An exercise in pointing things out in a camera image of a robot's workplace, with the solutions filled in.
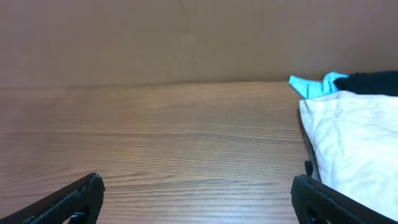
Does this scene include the beige shorts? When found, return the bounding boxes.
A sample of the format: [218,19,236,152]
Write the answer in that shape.
[299,91,397,220]

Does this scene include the light blue garment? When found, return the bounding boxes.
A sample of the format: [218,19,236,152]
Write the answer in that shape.
[289,72,349,99]

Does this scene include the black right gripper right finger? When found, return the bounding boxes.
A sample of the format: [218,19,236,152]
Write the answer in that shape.
[290,175,397,224]

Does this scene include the black garment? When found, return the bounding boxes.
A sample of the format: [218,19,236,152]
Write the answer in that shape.
[333,70,397,96]

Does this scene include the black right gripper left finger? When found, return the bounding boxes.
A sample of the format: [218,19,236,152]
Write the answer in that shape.
[1,173,105,224]

